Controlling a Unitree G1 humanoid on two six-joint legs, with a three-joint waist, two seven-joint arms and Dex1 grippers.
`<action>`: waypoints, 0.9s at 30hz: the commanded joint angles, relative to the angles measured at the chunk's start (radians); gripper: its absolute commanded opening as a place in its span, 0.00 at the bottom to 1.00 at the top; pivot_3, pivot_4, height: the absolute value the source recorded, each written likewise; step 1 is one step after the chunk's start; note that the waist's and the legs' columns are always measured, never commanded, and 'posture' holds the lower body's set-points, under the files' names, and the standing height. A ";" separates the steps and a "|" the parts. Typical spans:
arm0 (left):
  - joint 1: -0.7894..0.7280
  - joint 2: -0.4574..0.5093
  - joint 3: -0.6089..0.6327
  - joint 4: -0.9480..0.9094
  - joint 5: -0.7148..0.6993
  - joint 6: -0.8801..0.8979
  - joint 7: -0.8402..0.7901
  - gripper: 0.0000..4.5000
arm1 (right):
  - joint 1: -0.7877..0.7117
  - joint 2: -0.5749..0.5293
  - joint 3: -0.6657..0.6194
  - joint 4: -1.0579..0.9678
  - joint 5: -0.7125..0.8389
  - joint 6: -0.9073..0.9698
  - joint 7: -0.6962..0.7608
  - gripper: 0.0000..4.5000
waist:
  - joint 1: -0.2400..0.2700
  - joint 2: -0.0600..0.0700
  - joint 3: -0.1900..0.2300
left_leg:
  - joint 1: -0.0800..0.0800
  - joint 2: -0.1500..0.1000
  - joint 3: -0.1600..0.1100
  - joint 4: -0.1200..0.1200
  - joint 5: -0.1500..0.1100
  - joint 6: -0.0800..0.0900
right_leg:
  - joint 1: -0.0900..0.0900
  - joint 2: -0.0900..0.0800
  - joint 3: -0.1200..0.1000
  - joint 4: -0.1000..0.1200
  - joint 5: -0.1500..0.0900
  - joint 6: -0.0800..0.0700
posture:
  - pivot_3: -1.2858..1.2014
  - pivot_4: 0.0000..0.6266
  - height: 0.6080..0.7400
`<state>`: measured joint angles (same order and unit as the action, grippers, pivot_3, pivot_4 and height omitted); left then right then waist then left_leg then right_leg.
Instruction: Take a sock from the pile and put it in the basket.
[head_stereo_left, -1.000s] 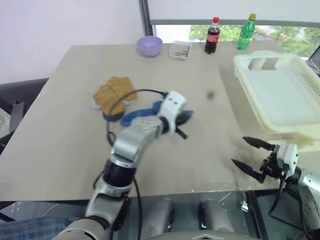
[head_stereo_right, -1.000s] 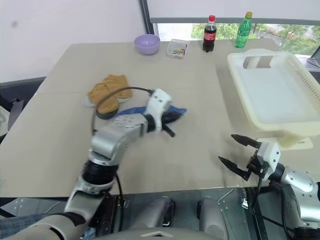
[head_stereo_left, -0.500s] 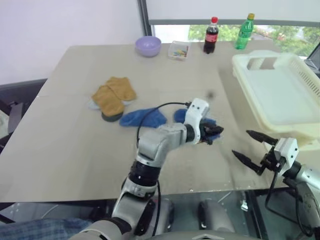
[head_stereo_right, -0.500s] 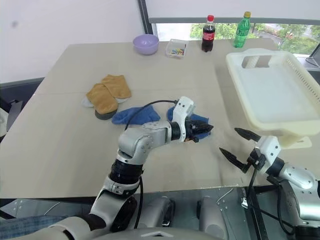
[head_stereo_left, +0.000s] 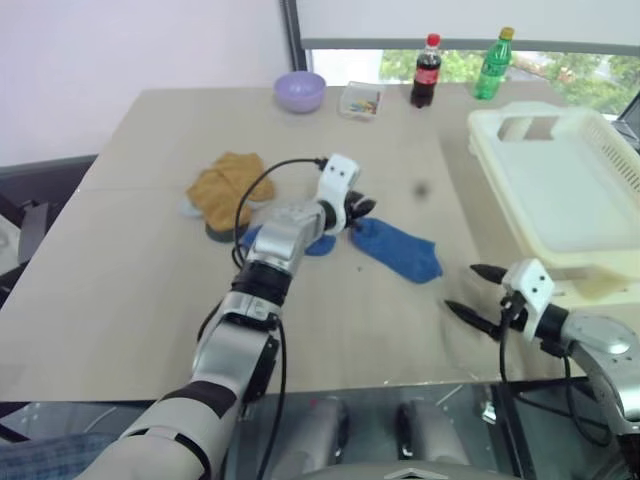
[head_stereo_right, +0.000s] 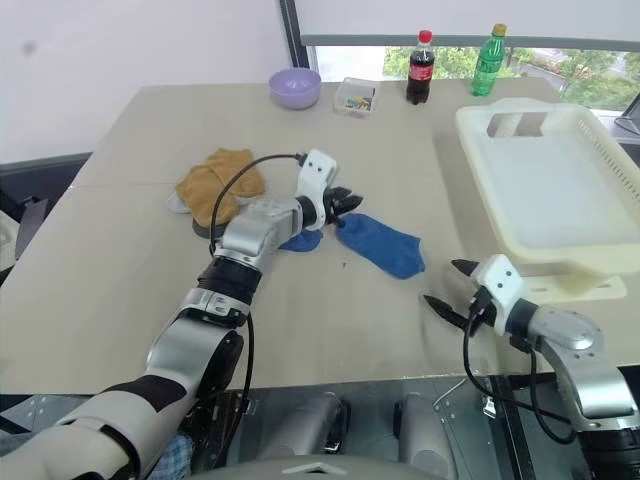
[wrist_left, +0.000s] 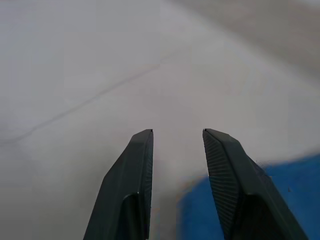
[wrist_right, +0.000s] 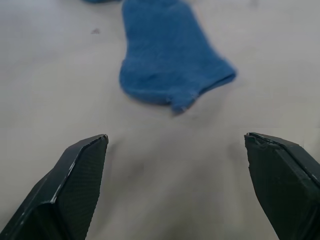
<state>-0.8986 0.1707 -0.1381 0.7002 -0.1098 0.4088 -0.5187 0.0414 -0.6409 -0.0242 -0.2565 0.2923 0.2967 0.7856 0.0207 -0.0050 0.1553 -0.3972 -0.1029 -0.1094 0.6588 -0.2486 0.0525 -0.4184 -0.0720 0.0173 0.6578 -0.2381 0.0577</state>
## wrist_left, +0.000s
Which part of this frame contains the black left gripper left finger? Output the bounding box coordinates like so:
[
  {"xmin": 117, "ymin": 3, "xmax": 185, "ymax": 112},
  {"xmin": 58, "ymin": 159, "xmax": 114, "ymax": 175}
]
[{"xmin": 82, "ymin": 128, "xmax": 154, "ymax": 240}]

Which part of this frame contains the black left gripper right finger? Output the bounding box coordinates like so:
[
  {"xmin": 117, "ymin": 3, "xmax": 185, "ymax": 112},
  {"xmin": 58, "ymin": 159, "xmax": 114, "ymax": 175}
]
[{"xmin": 202, "ymin": 128, "xmax": 309, "ymax": 240}]

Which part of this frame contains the blue mat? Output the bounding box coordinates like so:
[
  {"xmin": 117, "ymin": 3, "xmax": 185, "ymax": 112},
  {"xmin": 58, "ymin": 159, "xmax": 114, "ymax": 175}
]
[{"xmin": 175, "ymin": 153, "xmax": 320, "ymax": 240}]

